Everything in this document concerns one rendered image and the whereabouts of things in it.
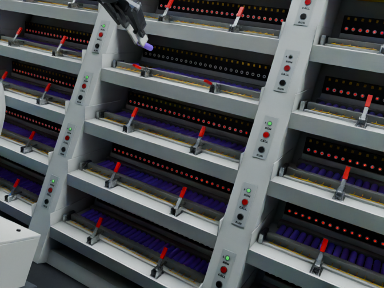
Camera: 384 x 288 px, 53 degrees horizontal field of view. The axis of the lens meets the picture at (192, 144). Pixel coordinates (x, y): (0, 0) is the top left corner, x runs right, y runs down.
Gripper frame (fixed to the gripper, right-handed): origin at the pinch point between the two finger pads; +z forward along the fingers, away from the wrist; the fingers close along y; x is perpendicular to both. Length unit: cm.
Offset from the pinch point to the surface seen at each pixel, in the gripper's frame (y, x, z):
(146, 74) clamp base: 5.0, 1.7, 21.6
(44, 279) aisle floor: 7, 76, 35
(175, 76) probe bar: -3.9, -1.9, 23.7
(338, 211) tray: -66, 20, 20
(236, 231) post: -44, 35, 26
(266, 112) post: -39.3, 2.3, 17.0
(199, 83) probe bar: -13.5, -2.3, 22.9
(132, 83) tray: 8.9, 5.8, 23.3
